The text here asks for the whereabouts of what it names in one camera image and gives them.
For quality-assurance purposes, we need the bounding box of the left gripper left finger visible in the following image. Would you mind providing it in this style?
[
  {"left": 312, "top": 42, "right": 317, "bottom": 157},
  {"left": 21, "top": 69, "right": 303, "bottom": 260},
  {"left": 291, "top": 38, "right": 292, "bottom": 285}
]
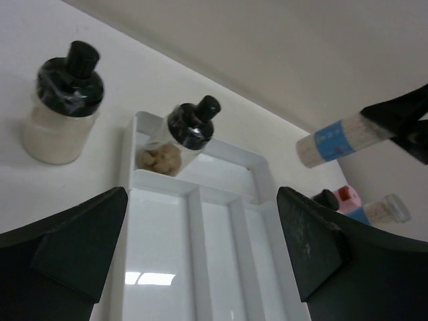
[{"left": 1, "top": 187, "right": 128, "bottom": 320}]

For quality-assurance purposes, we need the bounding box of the black cap white powder bottle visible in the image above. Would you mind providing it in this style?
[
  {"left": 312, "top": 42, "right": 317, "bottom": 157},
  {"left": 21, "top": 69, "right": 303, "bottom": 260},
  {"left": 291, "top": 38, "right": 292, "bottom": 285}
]
[{"left": 23, "top": 41, "right": 104, "bottom": 165}]

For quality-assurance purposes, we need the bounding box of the white divided organizer tray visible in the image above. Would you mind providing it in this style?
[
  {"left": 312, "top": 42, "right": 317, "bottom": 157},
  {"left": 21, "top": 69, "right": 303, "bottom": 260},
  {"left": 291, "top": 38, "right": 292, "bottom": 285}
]
[{"left": 110, "top": 112, "right": 310, "bottom": 320}]

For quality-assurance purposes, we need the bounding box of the black cap brown chunk bottle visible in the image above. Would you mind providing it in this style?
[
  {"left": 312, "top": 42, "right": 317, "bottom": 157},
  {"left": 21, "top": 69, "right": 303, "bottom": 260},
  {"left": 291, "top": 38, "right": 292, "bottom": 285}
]
[{"left": 136, "top": 95, "right": 221, "bottom": 177}]

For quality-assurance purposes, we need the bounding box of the blue label jar silver lid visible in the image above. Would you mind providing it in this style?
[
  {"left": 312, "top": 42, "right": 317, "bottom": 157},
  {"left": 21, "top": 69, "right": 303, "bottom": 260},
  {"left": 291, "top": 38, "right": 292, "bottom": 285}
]
[{"left": 296, "top": 114, "right": 379, "bottom": 169}]

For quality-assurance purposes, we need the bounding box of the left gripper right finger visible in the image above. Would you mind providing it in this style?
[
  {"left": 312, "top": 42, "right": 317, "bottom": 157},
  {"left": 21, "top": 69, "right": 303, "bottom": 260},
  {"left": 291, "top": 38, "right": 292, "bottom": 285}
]
[{"left": 277, "top": 187, "right": 427, "bottom": 320}]

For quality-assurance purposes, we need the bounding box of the blue label jar white lid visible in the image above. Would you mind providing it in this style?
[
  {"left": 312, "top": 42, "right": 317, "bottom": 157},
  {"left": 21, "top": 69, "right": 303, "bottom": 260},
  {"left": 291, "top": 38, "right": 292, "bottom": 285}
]
[{"left": 346, "top": 193, "right": 411, "bottom": 226}]

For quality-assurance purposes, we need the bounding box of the pink cap spice bottle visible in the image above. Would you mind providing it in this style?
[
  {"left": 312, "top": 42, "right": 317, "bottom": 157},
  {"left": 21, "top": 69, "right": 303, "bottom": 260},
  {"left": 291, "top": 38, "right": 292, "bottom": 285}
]
[{"left": 333, "top": 185, "right": 368, "bottom": 223}]

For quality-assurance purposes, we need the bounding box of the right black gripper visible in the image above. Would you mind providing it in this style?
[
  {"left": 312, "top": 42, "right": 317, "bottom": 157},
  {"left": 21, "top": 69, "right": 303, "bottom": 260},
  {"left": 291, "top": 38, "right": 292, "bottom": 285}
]
[{"left": 312, "top": 85, "right": 427, "bottom": 211}]

